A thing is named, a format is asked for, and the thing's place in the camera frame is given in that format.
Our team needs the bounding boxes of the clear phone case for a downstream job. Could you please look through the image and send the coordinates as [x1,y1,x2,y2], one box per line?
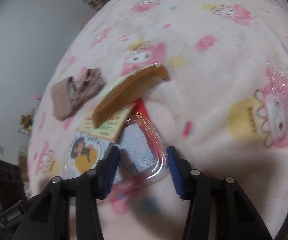
[61,114,170,185]

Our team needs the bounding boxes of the cartoon girl sticker pack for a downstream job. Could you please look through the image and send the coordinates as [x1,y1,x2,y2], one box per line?
[63,132,113,179]

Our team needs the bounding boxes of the green yellow sticker card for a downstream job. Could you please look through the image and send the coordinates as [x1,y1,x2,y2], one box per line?
[76,103,135,142]

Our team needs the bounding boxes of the wooden comb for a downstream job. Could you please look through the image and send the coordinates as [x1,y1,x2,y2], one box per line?
[92,64,169,128]

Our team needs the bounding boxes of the small teddy bear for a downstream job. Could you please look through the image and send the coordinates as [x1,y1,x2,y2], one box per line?
[20,114,33,131]

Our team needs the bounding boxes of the beige folded stockings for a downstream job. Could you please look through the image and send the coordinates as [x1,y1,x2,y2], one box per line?
[51,68,106,121]

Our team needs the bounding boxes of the red envelope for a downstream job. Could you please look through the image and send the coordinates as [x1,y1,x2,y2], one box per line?
[132,98,149,119]

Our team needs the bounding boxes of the clear bubble wrap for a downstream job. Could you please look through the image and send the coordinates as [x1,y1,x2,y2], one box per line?
[265,65,288,148]

